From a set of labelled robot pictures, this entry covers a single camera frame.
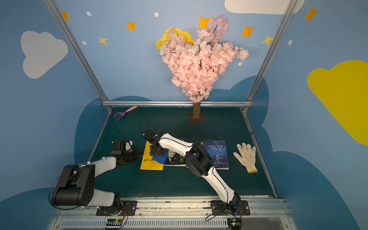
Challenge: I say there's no aluminium frame rail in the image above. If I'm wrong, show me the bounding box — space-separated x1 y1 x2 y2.
102 101 253 107

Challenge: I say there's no black portrait cover book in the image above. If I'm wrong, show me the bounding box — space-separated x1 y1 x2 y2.
164 150 186 167

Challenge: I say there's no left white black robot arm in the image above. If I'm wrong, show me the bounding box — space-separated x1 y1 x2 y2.
48 148 143 211

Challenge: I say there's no white cotton work glove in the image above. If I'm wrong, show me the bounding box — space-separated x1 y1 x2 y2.
233 143 258 173

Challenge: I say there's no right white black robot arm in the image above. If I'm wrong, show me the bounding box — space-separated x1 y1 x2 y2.
142 129 241 214

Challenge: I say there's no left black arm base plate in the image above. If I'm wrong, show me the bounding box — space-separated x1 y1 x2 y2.
96 200 138 217

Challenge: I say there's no front aluminium rail bed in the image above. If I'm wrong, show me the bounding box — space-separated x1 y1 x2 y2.
48 196 297 230

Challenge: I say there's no blue little prince book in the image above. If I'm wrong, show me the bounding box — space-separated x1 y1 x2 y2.
204 140 230 170

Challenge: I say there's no pink blossom artificial tree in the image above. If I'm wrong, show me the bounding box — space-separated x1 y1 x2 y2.
156 15 249 124

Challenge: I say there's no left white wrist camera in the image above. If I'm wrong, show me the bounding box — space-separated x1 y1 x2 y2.
111 140 133 155

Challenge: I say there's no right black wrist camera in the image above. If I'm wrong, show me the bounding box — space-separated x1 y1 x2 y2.
143 129 157 143

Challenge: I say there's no purple pink toy rake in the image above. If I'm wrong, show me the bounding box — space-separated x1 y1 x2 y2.
113 106 138 121

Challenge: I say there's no blue microfibre cloth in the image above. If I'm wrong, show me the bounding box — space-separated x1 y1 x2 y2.
149 151 168 165

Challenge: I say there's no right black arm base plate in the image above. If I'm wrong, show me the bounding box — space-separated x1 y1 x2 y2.
210 200 251 216

